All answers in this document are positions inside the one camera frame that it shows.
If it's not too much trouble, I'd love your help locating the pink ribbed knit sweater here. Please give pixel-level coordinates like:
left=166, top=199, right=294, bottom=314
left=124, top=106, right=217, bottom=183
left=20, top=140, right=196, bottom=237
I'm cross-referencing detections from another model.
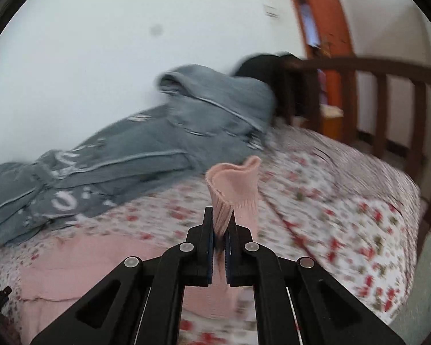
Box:
left=20, top=156, right=263, bottom=319

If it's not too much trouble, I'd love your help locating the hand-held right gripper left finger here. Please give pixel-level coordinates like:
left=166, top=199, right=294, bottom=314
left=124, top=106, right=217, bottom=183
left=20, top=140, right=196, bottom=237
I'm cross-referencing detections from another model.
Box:
left=30, top=206, right=216, bottom=345

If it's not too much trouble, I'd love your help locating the black cloth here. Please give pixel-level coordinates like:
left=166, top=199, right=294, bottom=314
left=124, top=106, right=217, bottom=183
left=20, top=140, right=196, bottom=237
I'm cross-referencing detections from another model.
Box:
left=233, top=54, right=322, bottom=128

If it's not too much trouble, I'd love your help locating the floral red white bedsheet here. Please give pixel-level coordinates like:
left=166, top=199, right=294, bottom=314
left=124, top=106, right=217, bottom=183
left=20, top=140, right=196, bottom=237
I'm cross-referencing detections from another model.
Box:
left=0, top=118, right=422, bottom=345

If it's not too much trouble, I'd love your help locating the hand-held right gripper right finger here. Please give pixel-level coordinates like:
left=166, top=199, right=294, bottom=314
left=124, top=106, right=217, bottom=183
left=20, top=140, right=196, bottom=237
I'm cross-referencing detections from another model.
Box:
left=226, top=219, right=406, bottom=345

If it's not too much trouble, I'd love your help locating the grey printed blanket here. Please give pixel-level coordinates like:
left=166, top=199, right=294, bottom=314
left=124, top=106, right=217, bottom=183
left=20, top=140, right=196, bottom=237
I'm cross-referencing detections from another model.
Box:
left=0, top=65, right=276, bottom=247

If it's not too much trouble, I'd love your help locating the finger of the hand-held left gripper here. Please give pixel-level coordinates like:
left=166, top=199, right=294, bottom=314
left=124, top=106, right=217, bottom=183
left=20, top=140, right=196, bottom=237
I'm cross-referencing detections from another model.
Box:
left=0, top=285, right=13, bottom=310

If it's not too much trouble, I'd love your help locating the orange wooden door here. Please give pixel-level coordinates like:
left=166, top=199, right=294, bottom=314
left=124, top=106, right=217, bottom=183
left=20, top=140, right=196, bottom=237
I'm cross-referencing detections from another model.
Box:
left=282, top=0, right=358, bottom=141

